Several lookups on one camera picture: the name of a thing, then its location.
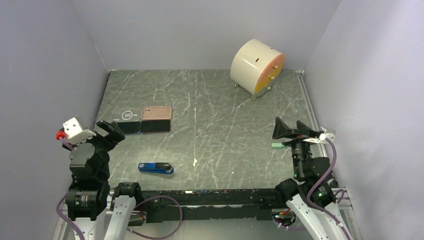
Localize black phone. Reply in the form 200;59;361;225
140;119;171;134

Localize cream cylindrical drawer box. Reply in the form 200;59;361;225
230;39;286;100

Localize purple cable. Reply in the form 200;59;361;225
54;137;184;240
278;137;354;240

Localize blue black stapler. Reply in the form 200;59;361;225
138;162;174;175

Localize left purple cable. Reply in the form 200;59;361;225
54;137;184;240

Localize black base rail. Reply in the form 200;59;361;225
136;188;288;223

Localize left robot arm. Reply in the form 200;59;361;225
56;117;144;240

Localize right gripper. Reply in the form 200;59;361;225
272;116;318;178

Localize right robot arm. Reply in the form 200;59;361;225
272;117;353;240

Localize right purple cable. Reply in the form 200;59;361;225
278;137;354;240

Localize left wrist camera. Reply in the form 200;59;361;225
55;117;97;145

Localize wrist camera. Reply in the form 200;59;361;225
303;127;336;144
55;117;97;145

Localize pink phone case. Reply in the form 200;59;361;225
141;106;173;121

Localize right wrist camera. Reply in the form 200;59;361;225
303;127;336;144

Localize dark blue-edged phone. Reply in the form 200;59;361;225
117;121;141;135

